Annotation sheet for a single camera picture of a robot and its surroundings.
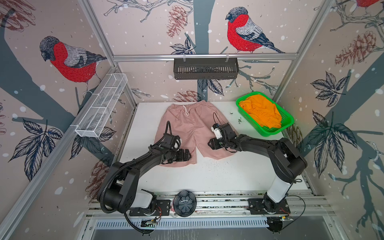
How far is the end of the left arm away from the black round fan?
170mm

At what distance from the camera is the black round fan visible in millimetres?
726

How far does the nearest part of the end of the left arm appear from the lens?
0.68 meters
